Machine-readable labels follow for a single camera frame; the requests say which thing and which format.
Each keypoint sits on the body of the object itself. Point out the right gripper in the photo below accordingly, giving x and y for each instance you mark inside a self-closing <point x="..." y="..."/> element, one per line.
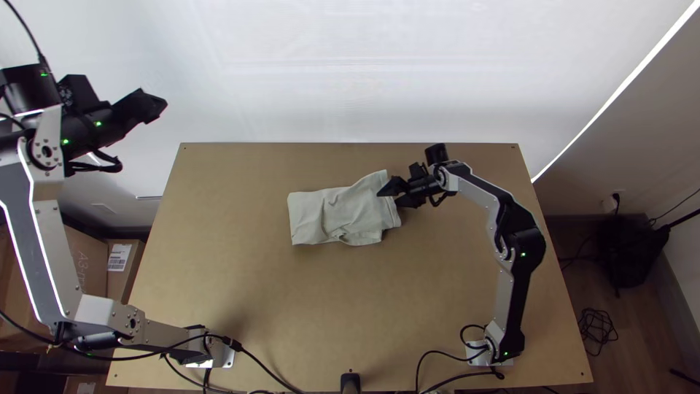
<point x="425" y="187"/>

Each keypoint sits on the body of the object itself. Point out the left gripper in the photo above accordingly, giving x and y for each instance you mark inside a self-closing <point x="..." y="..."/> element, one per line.
<point x="121" y="121"/>

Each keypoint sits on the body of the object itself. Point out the white t-shirt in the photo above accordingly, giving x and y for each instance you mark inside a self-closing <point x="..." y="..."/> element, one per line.
<point x="339" y="213"/>

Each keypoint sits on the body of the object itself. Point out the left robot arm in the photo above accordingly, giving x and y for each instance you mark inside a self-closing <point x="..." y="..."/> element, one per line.
<point x="38" y="246"/>

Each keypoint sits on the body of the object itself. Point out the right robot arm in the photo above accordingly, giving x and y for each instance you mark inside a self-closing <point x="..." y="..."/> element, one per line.
<point x="514" y="295"/>

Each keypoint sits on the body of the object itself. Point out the cardboard box with white label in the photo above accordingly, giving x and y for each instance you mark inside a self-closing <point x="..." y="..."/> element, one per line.
<point x="128" y="273"/>

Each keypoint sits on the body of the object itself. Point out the large cardboard box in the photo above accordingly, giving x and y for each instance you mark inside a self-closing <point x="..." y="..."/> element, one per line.
<point x="82" y="273"/>

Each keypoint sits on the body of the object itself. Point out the black bag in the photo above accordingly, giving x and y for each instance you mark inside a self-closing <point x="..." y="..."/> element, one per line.
<point x="629" y="252"/>

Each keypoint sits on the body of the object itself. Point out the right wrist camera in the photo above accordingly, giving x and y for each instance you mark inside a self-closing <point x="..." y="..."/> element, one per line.
<point x="418" y="169"/>

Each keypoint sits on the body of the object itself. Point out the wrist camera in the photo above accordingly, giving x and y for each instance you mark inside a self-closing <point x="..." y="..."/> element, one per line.
<point x="418" y="169"/>
<point x="79" y="90"/>

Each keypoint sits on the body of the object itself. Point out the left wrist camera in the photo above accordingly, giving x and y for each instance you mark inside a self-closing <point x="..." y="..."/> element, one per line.
<point x="79" y="90"/>

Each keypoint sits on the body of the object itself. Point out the white wall socket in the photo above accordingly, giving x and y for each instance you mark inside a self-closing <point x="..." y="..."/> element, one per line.
<point x="608" y="203"/>

